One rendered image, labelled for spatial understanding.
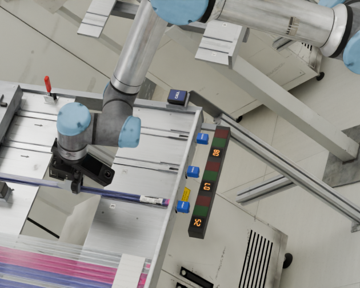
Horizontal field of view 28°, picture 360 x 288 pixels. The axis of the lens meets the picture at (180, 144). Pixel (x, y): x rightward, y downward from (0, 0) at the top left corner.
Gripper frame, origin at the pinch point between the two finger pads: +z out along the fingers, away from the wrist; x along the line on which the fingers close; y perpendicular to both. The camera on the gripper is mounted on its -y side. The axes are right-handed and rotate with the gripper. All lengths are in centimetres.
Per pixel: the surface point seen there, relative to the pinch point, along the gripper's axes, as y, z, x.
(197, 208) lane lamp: -31.6, -6.4, -0.8
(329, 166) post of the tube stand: -76, 47, -61
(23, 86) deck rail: 27.8, 6.7, -30.9
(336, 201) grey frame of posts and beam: -74, 22, -33
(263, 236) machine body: -58, 48, -26
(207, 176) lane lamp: -32.0, -6.6, -10.9
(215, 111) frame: -29.3, -1.3, -36.2
